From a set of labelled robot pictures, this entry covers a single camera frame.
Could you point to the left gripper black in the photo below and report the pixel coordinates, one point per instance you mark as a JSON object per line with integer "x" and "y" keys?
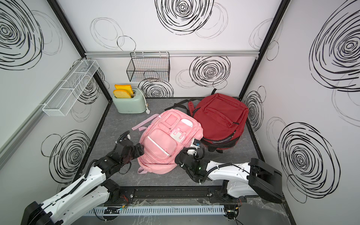
{"x": 141, "y": 150}

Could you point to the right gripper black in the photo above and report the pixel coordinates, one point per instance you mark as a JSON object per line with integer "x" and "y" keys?
{"x": 196, "y": 158}

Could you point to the pink tape outline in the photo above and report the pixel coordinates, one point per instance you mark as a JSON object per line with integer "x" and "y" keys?
{"x": 164, "y": 136}

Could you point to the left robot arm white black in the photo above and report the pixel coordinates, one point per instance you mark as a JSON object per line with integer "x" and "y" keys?
{"x": 94, "y": 188}

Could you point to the mint green toaster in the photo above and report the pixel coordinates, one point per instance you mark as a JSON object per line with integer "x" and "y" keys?
{"x": 136, "y": 104}

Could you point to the front yellow toast slice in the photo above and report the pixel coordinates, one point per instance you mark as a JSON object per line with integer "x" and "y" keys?
{"x": 119, "y": 93}

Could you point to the yellow toast slice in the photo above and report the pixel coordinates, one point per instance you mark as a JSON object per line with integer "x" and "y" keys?
{"x": 126, "y": 87}
{"x": 119, "y": 93}

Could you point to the rear yellow toast slice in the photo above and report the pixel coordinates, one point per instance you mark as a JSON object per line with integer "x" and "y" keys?
{"x": 126, "y": 87}

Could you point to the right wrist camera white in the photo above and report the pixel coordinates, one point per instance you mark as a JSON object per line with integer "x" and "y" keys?
{"x": 194, "y": 147}

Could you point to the white slotted cable duct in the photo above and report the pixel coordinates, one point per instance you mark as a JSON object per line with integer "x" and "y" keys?
{"x": 157, "y": 210}

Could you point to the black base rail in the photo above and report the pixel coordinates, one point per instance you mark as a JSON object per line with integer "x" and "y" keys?
{"x": 213, "y": 194}

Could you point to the black wire basket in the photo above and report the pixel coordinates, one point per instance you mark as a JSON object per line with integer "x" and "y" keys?
{"x": 149, "y": 65}

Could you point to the white mesh wall shelf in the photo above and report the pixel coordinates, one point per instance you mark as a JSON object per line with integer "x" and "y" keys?
{"x": 70, "y": 89}

